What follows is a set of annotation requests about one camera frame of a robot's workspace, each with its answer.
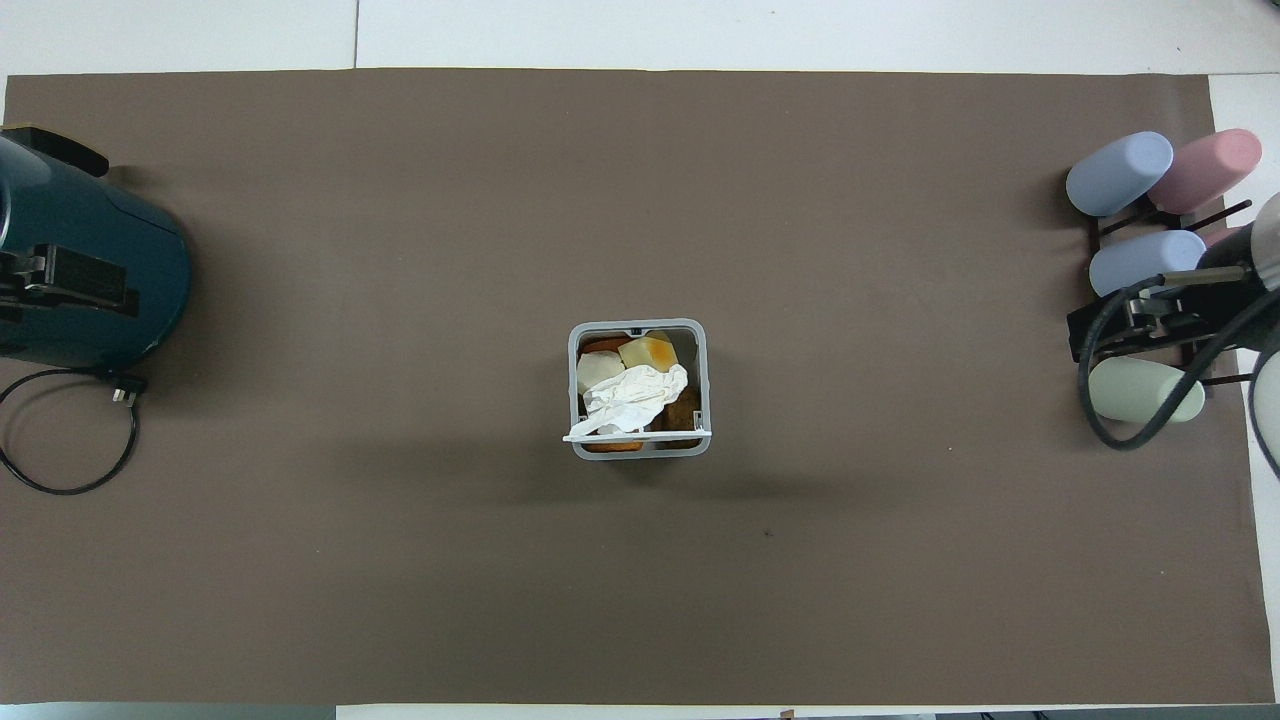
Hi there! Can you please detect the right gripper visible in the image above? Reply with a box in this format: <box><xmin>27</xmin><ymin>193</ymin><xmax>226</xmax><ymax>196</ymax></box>
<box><xmin>1160</xmin><ymin>231</ymin><xmax>1258</xmax><ymax>331</ymax></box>

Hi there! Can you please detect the brown trash piece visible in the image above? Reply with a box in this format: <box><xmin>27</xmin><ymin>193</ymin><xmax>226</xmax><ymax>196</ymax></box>
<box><xmin>654</xmin><ymin>384</ymin><xmax>703</xmax><ymax>448</ymax></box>

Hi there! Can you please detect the grey square trash bin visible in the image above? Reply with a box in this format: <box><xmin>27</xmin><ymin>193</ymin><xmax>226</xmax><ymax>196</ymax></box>
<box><xmin>562</xmin><ymin>319</ymin><xmax>714</xmax><ymax>461</ymax></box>

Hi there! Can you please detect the small pale blue cup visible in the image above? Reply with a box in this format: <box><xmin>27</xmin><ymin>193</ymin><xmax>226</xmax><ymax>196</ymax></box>
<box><xmin>1088</xmin><ymin>230</ymin><xmax>1209</xmax><ymax>299</ymax></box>

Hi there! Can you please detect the pale pink cup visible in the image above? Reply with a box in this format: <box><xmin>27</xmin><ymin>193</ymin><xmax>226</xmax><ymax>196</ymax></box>
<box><xmin>1147</xmin><ymin>128</ymin><xmax>1264</xmax><ymax>215</ymax></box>

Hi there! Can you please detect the black cup rack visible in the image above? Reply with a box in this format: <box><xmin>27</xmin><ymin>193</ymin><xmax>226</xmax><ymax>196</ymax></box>
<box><xmin>1066</xmin><ymin>198</ymin><xmax>1257</xmax><ymax>393</ymax></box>

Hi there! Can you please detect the large pale blue cup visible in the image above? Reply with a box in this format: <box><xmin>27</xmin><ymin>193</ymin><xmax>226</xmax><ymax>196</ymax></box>
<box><xmin>1065</xmin><ymin>131</ymin><xmax>1175</xmax><ymax>218</ymax></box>

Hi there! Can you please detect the pale green cup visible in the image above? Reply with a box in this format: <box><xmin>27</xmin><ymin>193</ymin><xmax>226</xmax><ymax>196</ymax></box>
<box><xmin>1087</xmin><ymin>357</ymin><xmax>1208</xmax><ymax>425</ymax></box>

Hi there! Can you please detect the yellowish foam cube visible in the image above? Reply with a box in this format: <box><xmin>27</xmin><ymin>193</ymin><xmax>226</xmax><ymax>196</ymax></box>
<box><xmin>617</xmin><ymin>336</ymin><xmax>680</xmax><ymax>374</ymax></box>

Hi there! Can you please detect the crumpled white paper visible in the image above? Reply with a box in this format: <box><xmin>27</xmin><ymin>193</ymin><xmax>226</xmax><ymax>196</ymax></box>
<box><xmin>582</xmin><ymin>363</ymin><xmax>690</xmax><ymax>438</ymax></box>

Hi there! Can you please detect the white foam cube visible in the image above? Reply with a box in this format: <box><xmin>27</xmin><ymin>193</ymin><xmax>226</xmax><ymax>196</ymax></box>
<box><xmin>576</xmin><ymin>351</ymin><xmax>627</xmax><ymax>397</ymax></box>

